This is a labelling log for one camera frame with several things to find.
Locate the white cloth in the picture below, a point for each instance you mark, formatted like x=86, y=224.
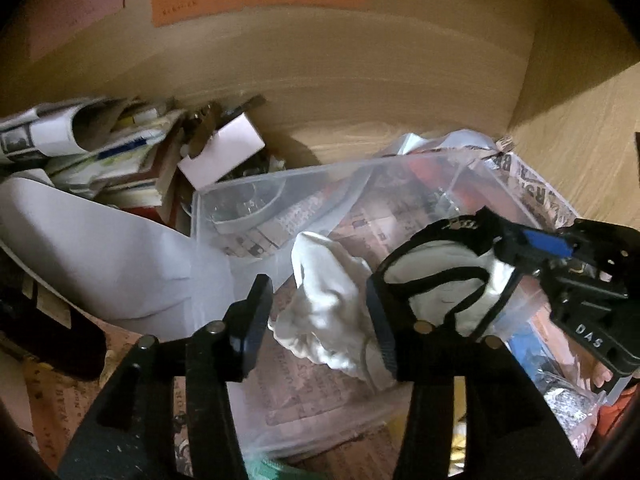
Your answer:
x=327, y=321

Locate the small white box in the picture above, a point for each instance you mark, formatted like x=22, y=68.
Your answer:
x=225, y=150

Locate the grey knitted cloth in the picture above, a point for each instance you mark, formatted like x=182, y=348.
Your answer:
x=570, y=409

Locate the clear plastic storage box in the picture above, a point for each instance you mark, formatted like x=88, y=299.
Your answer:
x=291, y=407

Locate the rolled newspaper stack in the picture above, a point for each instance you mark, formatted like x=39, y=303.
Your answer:
x=123, y=151

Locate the dark wine bottle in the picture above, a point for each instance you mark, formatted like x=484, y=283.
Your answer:
x=37, y=324

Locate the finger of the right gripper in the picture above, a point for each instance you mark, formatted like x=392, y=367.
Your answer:
x=528, y=250

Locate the pink sticky note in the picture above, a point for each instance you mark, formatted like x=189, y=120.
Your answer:
x=51, y=23

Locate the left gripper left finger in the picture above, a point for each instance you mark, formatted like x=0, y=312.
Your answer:
x=128, y=433

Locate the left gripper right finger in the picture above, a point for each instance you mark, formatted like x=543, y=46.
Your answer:
x=511, y=433

